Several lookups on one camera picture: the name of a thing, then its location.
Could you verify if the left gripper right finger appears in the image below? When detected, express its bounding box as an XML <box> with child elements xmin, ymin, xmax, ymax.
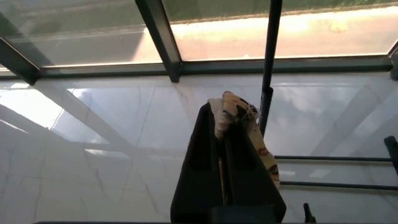
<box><xmin>223</xmin><ymin>124</ymin><xmax>287</xmax><ymax>222</ymax></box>

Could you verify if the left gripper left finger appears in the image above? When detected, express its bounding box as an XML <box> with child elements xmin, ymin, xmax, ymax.
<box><xmin>170</xmin><ymin>102</ymin><xmax>224</xmax><ymax>223</ymax></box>

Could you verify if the cream printed garment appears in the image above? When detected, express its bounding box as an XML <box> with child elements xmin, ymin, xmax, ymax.
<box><xmin>207</xmin><ymin>91</ymin><xmax>280</xmax><ymax>189</ymax></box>

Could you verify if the black clothes rack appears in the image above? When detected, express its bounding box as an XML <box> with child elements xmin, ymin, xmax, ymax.
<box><xmin>259</xmin><ymin>0</ymin><xmax>398</xmax><ymax>191</ymax></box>

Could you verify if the window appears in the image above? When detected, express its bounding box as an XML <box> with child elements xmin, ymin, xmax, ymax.
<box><xmin>0</xmin><ymin>0</ymin><xmax>398</xmax><ymax>85</ymax></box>

